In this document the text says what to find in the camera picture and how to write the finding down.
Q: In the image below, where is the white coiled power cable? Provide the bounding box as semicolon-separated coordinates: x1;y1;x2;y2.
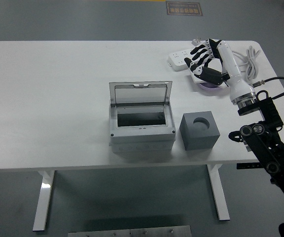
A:
230;45;261;82

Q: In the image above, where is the grey electrical enclosure box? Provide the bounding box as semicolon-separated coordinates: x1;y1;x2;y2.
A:
108;102;177;155

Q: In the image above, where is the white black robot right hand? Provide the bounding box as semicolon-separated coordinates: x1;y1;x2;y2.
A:
184;38;256;104

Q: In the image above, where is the white plug with prongs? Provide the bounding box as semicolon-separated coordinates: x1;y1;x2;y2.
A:
191;37;209;47

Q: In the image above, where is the large white power strip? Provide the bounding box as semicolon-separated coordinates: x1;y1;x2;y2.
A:
168;48;202;72

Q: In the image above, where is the clear lid with grey frame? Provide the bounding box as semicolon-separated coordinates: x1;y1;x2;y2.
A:
108;80;172;107

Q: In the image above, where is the grey block with round hole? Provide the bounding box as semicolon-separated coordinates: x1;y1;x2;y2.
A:
179;111;220;151

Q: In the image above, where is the black table control strip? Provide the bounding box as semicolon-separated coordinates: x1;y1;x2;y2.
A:
237;162;263;170

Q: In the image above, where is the small white power strip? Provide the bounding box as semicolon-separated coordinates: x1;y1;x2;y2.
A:
188;58;223;86

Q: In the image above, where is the brown floor sign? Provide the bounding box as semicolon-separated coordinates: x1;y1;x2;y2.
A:
166;1;204;17

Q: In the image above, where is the grey metal plate with screws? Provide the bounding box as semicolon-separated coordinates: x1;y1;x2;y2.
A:
67;225;192;237

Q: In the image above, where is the white table leg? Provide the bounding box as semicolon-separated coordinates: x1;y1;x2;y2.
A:
207;164;231;221
32;170;56;232

